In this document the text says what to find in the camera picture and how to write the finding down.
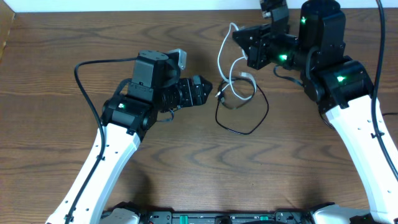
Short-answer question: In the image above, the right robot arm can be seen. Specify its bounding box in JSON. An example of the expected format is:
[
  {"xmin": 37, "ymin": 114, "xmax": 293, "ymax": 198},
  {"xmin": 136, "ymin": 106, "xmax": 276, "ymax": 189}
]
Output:
[{"xmin": 233, "ymin": 1, "xmax": 397, "ymax": 223}]

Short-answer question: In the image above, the cardboard side panel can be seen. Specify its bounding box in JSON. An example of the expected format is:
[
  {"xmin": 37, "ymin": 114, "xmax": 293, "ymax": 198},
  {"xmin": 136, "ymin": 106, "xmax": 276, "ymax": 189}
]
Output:
[{"xmin": 0, "ymin": 0, "xmax": 15, "ymax": 57}]

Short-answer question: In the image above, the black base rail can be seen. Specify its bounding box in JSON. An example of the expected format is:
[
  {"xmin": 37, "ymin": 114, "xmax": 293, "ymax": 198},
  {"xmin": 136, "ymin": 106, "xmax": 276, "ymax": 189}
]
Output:
[{"xmin": 137, "ymin": 211, "xmax": 313, "ymax": 224}]

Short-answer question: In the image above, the white usb cable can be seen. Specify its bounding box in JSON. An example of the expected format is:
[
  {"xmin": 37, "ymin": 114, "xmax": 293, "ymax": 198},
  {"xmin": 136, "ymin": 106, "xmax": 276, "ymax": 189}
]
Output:
[{"xmin": 215, "ymin": 22, "xmax": 258, "ymax": 101}]

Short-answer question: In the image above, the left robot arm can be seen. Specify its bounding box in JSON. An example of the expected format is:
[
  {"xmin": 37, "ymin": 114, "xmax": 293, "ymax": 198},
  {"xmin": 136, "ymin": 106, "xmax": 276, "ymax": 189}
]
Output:
[{"xmin": 47, "ymin": 49, "xmax": 212, "ymax": 224}]

